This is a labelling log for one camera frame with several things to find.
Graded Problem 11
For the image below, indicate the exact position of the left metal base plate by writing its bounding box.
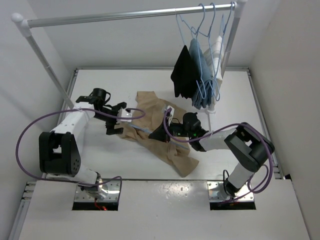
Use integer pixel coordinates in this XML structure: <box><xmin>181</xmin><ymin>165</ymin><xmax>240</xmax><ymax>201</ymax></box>
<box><xmin>74</xmin><ymin>179</ymin><xmax>122</xmax><ymax>203</ymax></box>

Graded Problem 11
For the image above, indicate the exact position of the purple cable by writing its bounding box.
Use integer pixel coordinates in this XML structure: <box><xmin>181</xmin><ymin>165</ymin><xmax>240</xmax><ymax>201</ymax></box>
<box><xmin>15</xmin><ymin>107</ymin><xmax>147</xmax><ymax>191</ymax></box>
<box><xmin>162</xmin><ymin>109</ymin><xmax>274</xmax><ymax>203</ymax></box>

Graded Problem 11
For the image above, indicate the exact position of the white garment on hanger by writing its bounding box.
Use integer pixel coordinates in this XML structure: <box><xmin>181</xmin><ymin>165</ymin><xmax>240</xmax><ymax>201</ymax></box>
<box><xmin>203</xmin><ymin>35</ymin><xmax>225</xmax><ymax>101</ymax></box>

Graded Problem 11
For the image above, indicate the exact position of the black garment on hanger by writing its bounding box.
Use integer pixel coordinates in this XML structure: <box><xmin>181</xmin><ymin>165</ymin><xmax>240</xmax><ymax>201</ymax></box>
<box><xmin>170</xmin><ymin>45</ymin><xmax>199</xmax><ymax>99</ymax></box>

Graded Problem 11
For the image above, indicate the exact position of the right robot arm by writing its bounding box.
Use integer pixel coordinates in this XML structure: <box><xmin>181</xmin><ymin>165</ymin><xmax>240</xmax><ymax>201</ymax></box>
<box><xmin>148</xmin><ymin>108</ymin><xmax>275</xmax><ymax>199</ymax></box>

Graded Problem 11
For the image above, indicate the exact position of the metal base plate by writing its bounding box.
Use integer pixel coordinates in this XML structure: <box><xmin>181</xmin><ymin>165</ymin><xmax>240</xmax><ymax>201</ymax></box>
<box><xmin>74</xmin><ymin>179</ymin><xmax>122</xmax><ymax>203</ymax></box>
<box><xmin>207</xmin><ymin>180</ymin><xmax>255</xmax><ymax>203</ymax></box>

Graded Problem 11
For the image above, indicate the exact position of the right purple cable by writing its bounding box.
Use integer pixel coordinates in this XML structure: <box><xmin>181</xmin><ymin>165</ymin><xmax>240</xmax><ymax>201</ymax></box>
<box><xmin>162</xmin><ymin>109</ymin><xmax>274</xmax><ymax>203</ymax></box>

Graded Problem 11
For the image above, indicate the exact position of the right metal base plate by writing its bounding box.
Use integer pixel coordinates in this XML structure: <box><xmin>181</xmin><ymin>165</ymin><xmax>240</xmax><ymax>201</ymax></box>
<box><xmin>207</xmin><ymin>180</ymin><xmax>255</xmax><ymax>203</ymax></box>

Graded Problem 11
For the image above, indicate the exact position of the blue hanger of white garment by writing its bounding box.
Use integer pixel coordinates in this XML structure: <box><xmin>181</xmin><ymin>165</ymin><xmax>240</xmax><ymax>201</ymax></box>
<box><xmin>212</xmin><ymin>9</ymin><xmax>233</xmax><ymax>102</ymax></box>

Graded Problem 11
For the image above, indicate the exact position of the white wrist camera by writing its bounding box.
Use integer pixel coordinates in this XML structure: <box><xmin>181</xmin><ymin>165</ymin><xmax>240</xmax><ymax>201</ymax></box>
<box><xmin>116</xmin><ymin>108</ymin><xmax>133</xmax><ymax>124</ymax></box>
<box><xmin>165</xmin><ymin>105</ymin><xmax>175</xmax><ymax>127</ymax></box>

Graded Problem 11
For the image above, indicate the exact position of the white clothes rack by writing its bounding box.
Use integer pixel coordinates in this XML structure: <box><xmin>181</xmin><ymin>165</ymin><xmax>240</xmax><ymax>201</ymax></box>
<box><xmin>11</xmin><ymin>0</ymin><xmax>247</xmax><ymax>109</ymax></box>

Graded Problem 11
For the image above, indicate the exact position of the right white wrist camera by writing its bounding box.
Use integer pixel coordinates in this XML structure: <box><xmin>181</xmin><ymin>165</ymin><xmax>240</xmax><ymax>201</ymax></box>
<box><xmin>165</xmin><ymin>105</ymin><xmax>175</xmax><ymax>127</ymax></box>

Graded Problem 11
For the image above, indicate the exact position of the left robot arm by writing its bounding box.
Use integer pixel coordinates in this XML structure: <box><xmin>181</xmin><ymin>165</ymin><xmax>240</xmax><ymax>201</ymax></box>
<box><xmin>38</xmin><ymin>88</ymin><xmax>132</xmax><ymax>200</ymax></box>

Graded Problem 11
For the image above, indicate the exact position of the blue garment on hanger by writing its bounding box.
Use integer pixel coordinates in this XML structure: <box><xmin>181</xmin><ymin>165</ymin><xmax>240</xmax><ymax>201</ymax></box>
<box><xmin>189</xmin><ymin>38</ymin><xmax>213</xmax><ymax>110</ymax></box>

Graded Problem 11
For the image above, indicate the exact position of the beige t shirt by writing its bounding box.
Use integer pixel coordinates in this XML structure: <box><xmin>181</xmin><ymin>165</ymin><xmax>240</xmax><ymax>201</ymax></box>
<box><xmin>119</xmin><ymin>91</ymin><xmax>199</xmax><ymax>177</ymax></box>

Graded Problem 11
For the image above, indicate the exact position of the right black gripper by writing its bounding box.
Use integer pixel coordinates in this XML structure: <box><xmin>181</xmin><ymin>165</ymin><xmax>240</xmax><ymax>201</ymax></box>
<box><xmin>149</xmin><ymin>116</ymin><xmax>193</xmax><ymax>144</ymax></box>

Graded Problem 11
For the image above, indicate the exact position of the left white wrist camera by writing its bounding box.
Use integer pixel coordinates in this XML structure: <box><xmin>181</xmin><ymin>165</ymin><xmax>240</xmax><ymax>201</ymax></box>
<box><xmin>116</xmin><ymin>108</ymin><xmax>133</xmax><ymax>124</ymax></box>

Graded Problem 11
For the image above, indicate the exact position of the blue wire hanger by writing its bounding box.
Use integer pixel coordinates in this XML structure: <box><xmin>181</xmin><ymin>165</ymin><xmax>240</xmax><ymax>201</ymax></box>
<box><xmin>128</xmin><ymin>123</ymin><xmax>188</xmax><ymax>150</ymax></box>

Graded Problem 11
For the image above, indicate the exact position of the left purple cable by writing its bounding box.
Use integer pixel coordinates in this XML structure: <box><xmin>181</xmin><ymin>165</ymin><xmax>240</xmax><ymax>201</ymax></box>
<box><xmin>15</xmin><ymin>107</ymin><xmax>147</xmax><ymax>191</ymax></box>

